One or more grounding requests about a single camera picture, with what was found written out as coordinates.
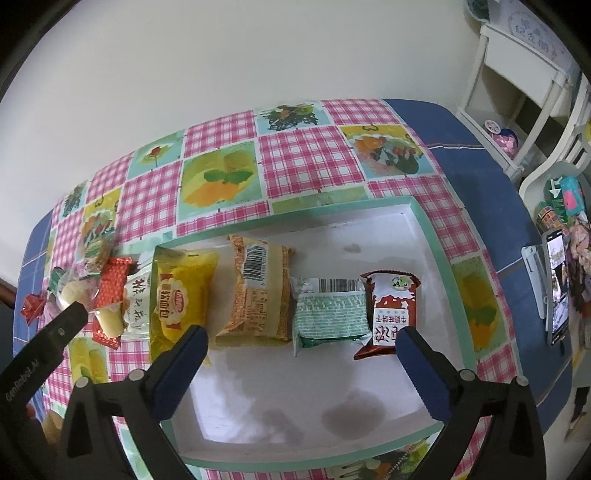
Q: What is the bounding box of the red patterned packet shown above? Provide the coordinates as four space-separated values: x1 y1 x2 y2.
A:
92 257 133 350

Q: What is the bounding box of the white tray with teal rim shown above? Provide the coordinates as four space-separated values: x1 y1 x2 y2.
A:
163 196 476 472

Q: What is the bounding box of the dark green snack packet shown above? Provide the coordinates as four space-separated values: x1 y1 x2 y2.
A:
48 267 65 295

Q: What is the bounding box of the pink checkered picture tablecloth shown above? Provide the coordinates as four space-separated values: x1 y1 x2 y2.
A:
41 97 524 480

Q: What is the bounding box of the clear-wrapped round white bun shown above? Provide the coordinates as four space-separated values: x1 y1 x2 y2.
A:
56 269 100 312

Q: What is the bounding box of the maroon milk biscuit packet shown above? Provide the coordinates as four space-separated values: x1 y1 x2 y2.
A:
353 269 421 361

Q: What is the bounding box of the yellow soft bread packet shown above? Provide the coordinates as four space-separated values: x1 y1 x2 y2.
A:
149 246 219 362

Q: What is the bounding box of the light teal snack packet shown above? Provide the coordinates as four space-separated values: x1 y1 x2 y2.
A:
290 277 370 356

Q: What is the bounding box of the green-edged clear biscuit packet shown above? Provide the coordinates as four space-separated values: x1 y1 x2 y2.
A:
78 230 115 278

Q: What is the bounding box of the dark red nice snack packet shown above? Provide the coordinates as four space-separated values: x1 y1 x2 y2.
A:
20 293 47 327

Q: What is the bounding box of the colourful clutter pile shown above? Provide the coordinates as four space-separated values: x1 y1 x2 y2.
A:
534 175 590 318

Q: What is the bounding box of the orange barcode bread packet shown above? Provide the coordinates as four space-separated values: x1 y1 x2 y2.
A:
214 234 294 348

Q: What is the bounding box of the blue plaid bed cover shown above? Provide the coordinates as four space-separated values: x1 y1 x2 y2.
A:
16 99 572 427

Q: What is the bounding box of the white calligraphy snack packet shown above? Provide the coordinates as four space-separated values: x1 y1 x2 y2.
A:
122 266 151 339

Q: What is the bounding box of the yellow pudding cup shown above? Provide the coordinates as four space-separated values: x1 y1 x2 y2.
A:
94 303 125 338

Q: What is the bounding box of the smartphone on stand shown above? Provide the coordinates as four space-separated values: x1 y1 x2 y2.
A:
542 228 570 345

